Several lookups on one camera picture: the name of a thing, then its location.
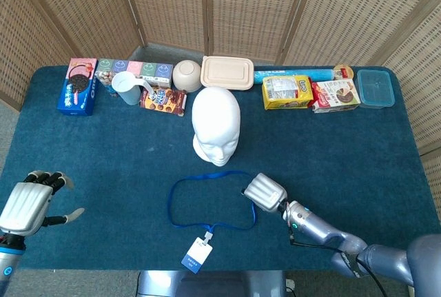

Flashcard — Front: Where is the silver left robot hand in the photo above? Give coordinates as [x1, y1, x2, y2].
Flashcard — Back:
[0, 170, 85, 250]

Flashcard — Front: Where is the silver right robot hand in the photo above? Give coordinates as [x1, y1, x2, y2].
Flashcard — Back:
[240, 172, 289, 214]

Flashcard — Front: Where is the blue lanyard with badge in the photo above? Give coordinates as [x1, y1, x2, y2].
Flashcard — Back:
[167, 170, 258, 274]

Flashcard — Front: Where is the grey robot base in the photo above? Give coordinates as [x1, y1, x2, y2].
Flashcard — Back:
[136, 269, 289, 297]

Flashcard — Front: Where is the white foam mannequin head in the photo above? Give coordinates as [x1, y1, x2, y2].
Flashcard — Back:
[191, 86, 241, 168]

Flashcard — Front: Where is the dark blue table cloth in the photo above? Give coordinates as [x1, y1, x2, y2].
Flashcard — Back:
[0, 65, 441, 272]

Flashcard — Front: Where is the yellow Lipo biscuit bag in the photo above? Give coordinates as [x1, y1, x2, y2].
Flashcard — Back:
[261, 75, 315, 111]

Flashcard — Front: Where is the red white cake box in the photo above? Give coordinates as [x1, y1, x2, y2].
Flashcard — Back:
[311, 79, 362, 114]

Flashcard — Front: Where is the blue Oreo cookie box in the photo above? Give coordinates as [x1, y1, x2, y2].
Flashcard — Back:
[57, 57, 101, 116]

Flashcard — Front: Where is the beige lidded lunch box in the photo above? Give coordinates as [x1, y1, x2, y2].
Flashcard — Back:
[200, 55, 255, 92]

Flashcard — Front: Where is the cyan blue roll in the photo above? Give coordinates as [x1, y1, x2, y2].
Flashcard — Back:
[254, 68, 335, 85]

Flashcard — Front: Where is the brown chocolate cookie packet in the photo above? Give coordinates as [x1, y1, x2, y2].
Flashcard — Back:
[139, 86, 188, 118]

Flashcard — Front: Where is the beige upturned bowl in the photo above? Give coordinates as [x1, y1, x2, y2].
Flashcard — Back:
[172, 59, 202, 92]

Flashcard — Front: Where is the small red-lidded cup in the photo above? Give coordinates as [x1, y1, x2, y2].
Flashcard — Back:
[332, 63, 355, 81]

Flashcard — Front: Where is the blue transparent plastic container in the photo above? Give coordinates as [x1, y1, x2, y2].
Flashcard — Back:
[356, 69, 396, 110]

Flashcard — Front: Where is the pastel smiley tissue pack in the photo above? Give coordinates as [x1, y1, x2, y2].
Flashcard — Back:
[95, 58, 174, 88]

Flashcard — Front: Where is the rattan folding screen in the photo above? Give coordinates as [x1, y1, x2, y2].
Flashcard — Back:
[0, 0, 441, 229]

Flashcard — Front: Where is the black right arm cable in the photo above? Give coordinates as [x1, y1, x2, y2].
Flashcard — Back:
[288, 229, 389, 297]

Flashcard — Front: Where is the pale blue white-handled cup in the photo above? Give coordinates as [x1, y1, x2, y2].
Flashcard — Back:
[110, 71, 156, 106]

